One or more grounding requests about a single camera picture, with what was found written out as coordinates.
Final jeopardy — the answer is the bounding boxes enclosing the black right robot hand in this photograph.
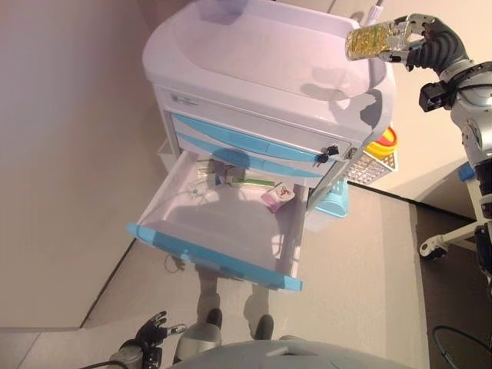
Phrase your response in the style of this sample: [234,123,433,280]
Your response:
[378,13,471,75]

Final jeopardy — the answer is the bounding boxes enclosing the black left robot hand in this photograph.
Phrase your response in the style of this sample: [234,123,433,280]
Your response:
[135,311,188,349]

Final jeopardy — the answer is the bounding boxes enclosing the amber medicine bottle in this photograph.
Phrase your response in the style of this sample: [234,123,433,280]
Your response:
[344,21,413,63]

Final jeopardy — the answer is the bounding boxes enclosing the blue white cart drawer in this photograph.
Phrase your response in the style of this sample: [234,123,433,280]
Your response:
[171,113,336,163]
[176,132,324,179]
[125,149,304,294]

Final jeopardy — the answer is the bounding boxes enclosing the purple medicine box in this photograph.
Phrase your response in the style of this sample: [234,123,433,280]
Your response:
[261,183,295,213]

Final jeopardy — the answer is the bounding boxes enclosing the yellow sharps container red lid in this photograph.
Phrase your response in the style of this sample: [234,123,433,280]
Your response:
[364,126,399,157]

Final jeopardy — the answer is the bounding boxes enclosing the silver right robot leg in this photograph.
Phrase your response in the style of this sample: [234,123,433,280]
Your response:
[251,314,305,344]

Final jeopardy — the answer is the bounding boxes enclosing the white perforated basket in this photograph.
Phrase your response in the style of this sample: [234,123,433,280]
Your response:
[345,148,399,186]

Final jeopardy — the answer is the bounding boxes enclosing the black cart keys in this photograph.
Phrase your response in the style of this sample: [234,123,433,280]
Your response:
[311,144,341,168]

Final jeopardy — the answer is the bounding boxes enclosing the green white long package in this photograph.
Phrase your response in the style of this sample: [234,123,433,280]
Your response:
[236,177,276,190]

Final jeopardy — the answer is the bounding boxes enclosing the light blue waste bin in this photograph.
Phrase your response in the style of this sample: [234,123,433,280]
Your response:
[314,178,351,221]

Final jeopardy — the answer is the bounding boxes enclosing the white medical cart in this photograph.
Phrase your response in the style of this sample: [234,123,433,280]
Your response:
[141,0,397,281]

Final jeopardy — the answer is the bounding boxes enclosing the bed caster wheel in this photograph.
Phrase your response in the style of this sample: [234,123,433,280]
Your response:
[418,240,449,263]

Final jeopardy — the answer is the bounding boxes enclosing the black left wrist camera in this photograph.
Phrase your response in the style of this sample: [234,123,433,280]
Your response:
[144,345,163,369]

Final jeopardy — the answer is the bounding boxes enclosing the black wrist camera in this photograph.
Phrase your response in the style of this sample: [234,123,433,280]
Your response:
[144,345,163,369]
[418,81,452,114]

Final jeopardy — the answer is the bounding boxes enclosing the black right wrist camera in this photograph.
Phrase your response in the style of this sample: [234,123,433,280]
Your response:
[418,81,452,114]

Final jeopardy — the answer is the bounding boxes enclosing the black floor cable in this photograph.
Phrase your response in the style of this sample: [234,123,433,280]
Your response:
[432,324,492,369]

